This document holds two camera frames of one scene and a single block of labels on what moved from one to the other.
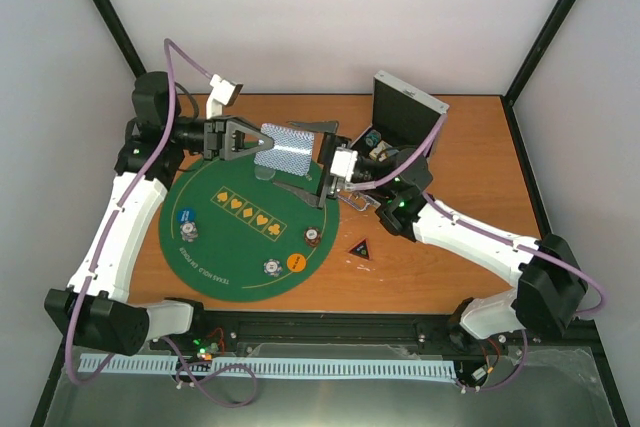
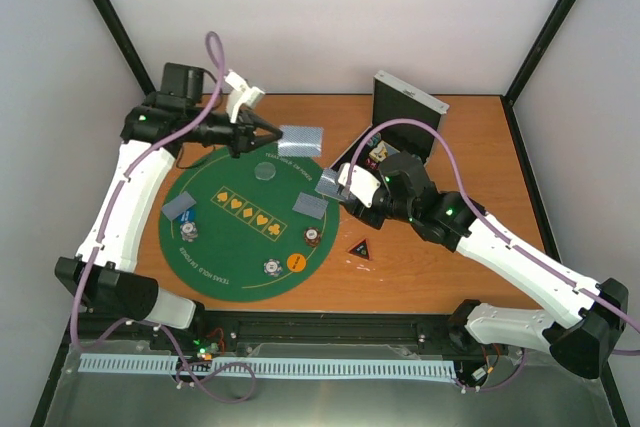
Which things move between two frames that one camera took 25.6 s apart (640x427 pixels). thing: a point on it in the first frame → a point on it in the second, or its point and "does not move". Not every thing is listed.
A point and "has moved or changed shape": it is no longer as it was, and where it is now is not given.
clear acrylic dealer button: x=264 y=172 does not move
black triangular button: x=361 y=249 does not move
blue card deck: x=292 y=150 has moved or changed shape
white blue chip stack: x=188 y=231 does not move
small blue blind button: x=186 y=215 does not move
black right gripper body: x=328 y=185 → x=373 y=221
